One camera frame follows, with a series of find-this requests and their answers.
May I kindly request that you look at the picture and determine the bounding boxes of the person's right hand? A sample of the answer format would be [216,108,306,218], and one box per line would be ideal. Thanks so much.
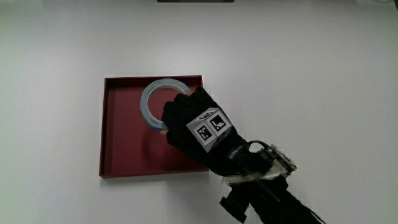
[159,86,253,175]

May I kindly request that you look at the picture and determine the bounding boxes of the blue tape roll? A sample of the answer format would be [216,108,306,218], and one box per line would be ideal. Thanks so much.
[139,78,193,131]

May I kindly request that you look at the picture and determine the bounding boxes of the dark red square tray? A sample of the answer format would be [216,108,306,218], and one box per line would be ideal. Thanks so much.
[98,74,210,179]

